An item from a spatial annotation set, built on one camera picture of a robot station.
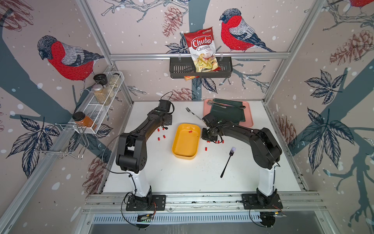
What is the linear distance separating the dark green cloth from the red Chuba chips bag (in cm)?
36

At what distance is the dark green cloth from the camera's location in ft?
3.82

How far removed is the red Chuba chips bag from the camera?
32.7 inches
